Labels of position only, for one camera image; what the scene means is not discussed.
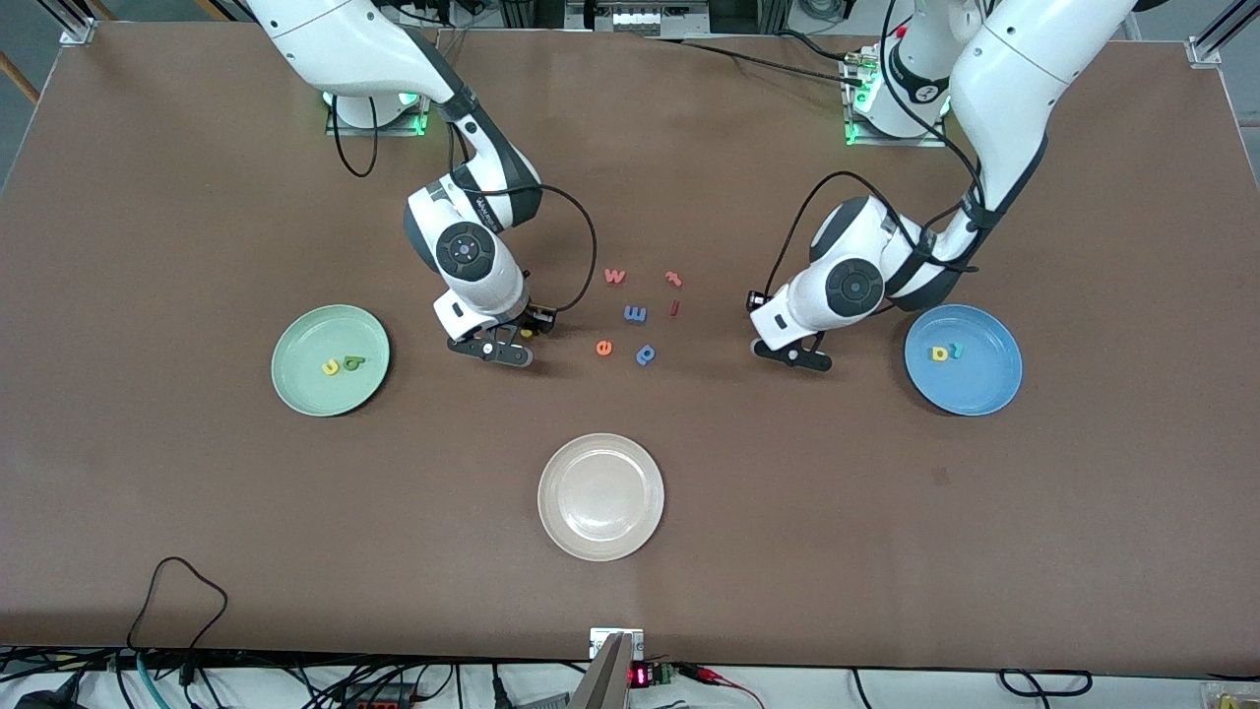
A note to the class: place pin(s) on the blue foam letter p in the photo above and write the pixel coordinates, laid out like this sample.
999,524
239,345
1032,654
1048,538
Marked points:
644,354

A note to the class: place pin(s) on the blue foam letter m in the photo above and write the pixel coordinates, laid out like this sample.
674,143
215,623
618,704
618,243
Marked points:
636,314

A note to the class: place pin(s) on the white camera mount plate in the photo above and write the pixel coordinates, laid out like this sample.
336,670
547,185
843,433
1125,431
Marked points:
598,643

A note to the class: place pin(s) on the black power strip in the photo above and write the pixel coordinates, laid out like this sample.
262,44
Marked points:
379,697

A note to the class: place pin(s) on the blue round plate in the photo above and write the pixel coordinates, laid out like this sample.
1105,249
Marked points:
975,379

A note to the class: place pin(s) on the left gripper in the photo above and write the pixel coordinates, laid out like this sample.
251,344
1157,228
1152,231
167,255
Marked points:
759,298

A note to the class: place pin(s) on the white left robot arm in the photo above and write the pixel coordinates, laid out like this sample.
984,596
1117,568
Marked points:
1014,79

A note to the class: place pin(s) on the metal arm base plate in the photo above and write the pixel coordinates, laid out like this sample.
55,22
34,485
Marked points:
861,133
413,123

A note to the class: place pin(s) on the grey camera pole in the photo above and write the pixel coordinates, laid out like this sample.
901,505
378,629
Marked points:
605,684

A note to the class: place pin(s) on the aluminium frame post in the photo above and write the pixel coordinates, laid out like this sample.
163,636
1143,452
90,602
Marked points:
74,25
1216,39

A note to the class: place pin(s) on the beige round plate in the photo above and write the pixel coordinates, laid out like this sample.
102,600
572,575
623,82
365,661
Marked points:
600,497

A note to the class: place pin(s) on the pale green round plate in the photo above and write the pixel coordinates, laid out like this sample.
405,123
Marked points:
305,345

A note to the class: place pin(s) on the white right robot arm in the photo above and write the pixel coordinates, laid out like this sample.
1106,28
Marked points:
354,44

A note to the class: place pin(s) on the red digit display module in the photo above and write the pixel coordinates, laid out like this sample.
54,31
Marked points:
655,676

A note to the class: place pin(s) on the red foam letter w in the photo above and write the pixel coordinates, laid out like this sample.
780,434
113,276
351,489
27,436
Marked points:
614,277

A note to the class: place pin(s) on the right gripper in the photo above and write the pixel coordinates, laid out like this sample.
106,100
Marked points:
533,316

